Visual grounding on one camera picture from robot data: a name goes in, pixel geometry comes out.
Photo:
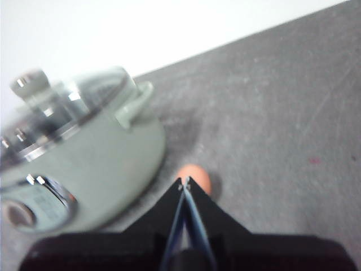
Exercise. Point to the pale green electric pot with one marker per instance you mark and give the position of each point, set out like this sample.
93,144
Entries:
112,163

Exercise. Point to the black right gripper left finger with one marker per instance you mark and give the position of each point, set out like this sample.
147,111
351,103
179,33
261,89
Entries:
118,251

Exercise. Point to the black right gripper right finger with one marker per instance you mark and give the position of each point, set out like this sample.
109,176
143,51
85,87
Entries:
253,251

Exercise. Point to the brown egg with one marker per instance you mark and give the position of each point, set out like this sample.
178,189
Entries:
197,173

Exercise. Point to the glass lid with green knob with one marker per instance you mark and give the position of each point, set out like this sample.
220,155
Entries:
59,113

